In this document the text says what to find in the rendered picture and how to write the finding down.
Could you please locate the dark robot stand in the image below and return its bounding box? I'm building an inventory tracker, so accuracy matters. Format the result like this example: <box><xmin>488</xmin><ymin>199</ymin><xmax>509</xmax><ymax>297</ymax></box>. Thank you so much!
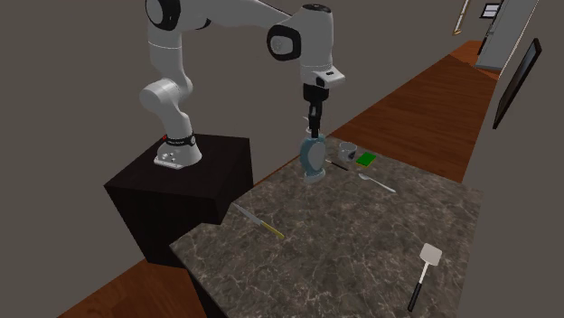
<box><xmin>103</xmin><ymin>133</ymin><xmax>255</xmax><ymax>268</ymax></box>

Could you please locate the yellow-handled knife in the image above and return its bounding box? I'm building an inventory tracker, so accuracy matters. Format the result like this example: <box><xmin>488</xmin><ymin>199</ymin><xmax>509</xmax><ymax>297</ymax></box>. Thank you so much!
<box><xmin>231</xmin><ymin>202</ymin><xmax>287</xmax><ymax>240</ymax></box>

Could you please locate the blue and grey vase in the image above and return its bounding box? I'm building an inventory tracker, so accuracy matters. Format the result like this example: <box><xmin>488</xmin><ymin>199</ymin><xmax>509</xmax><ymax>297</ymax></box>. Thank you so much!
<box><xmin>299</xmin><ymin>125</ymin><xmax>327</xmax><ymax>184</ymax></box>

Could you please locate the grey mug with blue print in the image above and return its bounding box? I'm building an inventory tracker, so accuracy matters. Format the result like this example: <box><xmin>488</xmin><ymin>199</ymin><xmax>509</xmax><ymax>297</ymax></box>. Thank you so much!
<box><xmin>337</xmin><ymin>141</ymin><xmax>359</xmax><ymax>163</ymax></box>

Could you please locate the small dark wall picture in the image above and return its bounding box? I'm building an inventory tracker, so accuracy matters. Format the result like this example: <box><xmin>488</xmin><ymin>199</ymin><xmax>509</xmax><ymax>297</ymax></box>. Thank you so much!
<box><xmin>479</xmin><ymin>3</ymin><xmax>503</xmax><ymax>20</ymax></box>

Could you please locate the green sponge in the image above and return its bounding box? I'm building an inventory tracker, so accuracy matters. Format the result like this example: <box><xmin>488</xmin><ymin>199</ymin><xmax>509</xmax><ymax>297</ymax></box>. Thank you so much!
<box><xmin>355</xmin><ymin>152</ymin><xmax>378</xmax><ymax>169</ymax></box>

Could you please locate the white spatula with black handle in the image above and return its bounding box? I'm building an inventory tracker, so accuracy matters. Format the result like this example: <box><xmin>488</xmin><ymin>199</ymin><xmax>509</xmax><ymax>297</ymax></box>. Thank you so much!
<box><xmin>406</xmin><ymin>242</ymin><xmax>444</xmax><ymax>313</ymax></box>

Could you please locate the black framed wall picture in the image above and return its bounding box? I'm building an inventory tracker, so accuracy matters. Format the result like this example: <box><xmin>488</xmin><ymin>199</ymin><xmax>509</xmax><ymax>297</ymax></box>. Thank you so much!
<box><xmin>492</xmin><ymin>37</ymin><xmax>543</xmax><ymax>131</ymax></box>

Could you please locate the gold framed wall picture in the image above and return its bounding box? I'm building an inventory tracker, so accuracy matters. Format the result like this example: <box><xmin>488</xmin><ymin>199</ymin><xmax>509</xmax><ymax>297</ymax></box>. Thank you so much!
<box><xmin>452</xmin><ymin>0</ymin><xmax>472</xmax><ymax>36</ymax></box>

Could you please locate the grey door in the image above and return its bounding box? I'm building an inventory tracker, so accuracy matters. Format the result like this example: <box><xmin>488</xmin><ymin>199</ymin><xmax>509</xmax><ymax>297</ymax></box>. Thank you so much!
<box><xmin>474</xmin><ymin>0</ymin><xmax>541</xmax><ymax>72</ymax></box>

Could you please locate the black pen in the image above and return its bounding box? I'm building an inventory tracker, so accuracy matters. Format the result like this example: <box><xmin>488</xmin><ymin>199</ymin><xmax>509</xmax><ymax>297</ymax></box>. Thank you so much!
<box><xmin>324</xmin><ymin>158</ymin><xmax>350</xmax><ymax>172</ymax></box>

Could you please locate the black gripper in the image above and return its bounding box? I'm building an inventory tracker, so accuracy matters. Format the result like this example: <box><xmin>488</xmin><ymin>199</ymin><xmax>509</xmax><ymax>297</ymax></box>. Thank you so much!
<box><xmin>302</xmin><ymin>82</ymin><xmax>330</xmax><ymax>139</ymax></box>

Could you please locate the silver spoon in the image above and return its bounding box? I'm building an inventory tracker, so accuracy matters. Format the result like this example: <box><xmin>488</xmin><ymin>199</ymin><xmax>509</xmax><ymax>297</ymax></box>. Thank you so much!
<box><xmin>357</xmin><ymin>173</ymin><xmax>397</xmax><ymax>194</ymax></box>

